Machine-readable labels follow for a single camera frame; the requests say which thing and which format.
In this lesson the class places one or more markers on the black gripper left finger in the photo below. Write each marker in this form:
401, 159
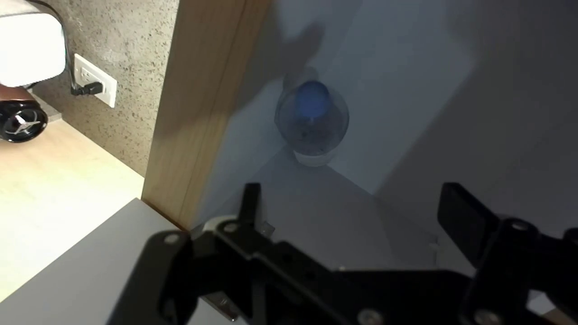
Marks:
173, 271

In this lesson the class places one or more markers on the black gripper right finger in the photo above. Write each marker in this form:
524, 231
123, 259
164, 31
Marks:
516, 264

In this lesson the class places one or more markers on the clear water bottle blue cap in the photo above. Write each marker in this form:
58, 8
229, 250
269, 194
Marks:
312, 123

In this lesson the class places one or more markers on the grey open cabinet door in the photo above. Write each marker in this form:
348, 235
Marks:
77, 271

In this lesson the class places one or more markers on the black power plug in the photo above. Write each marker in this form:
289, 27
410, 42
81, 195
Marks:
86, 89

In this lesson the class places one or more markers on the brown black blender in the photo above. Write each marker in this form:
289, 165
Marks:
20, 120

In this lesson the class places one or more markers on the white cube appliance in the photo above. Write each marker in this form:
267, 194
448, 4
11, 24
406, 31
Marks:
29, 47

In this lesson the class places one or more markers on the white wall outlet with plug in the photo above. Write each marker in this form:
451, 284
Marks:
99, 74

